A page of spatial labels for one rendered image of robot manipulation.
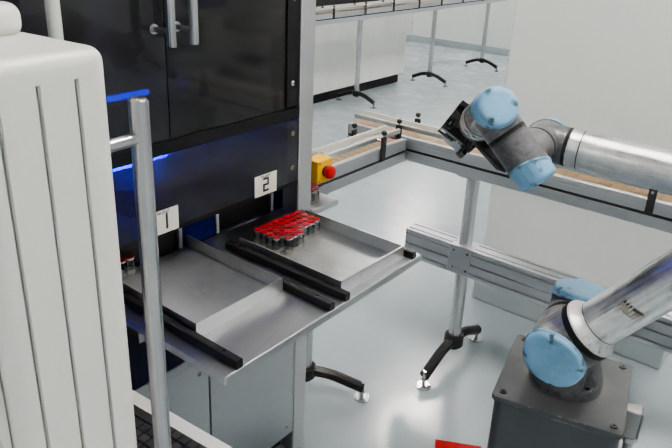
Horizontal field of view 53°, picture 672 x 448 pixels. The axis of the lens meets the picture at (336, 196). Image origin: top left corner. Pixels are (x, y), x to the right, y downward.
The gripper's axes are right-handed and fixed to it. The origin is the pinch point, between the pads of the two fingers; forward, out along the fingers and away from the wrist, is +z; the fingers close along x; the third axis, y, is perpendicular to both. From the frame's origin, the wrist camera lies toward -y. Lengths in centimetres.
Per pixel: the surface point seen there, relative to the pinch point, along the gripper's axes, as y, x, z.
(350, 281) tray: 0.9, 39.9, 10.4
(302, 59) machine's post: 47, 1, 27
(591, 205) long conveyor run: -49, -28, 68
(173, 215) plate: 43, 54, 10
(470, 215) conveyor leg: -24, -8, 103
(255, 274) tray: 20, 53, 14
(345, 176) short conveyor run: 21, 13, 80
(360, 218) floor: 6, 6, 266
